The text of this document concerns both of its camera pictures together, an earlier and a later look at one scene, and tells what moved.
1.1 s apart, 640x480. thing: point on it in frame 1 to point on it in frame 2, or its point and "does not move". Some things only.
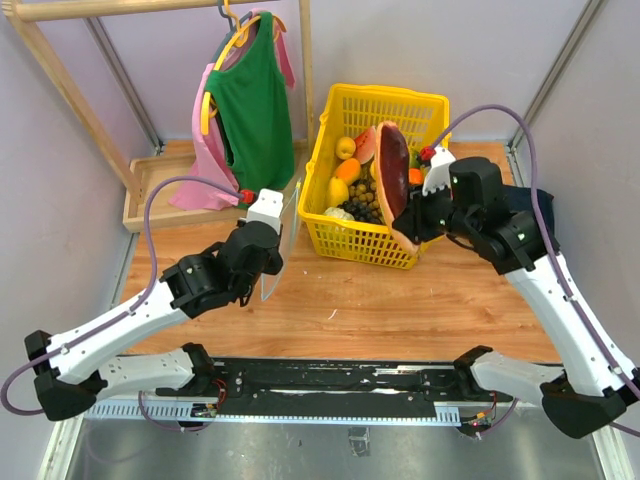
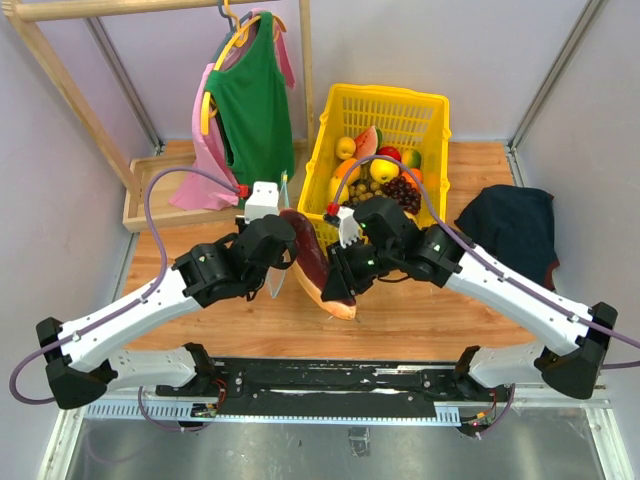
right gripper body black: [430, 215] to [363, 262]
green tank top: [253, 102] does not move
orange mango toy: [348, 169] does not move
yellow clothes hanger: [208, 109] does not move
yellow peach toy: [345, 148] does not move
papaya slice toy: [392, 165] to [311, 265]
